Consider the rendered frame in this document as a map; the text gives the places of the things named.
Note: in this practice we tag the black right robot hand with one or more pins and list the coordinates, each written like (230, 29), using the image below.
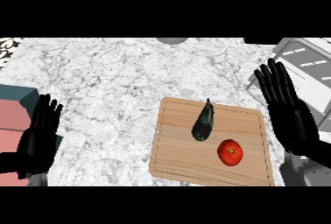
(289, 116)

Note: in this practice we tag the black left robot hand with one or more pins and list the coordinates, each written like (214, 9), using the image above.
(38, 137)

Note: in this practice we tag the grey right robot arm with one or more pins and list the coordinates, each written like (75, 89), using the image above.
(301, 172)

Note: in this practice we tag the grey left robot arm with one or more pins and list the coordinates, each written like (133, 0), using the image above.
(37, 179)

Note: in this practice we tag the red tomato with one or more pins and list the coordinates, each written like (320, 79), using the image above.
(229, 152)

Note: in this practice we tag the wooden cutting board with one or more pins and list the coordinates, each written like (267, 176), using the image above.
(211, 143)

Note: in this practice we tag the teal and pink box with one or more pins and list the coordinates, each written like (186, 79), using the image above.
(12, 128)

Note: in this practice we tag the dark green eggplant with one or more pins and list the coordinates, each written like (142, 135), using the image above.
(202, 124)

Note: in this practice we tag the black and white patterned object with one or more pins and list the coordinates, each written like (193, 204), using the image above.
(7, 49)

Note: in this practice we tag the grey round object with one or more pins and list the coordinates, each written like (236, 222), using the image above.
(171, 40)

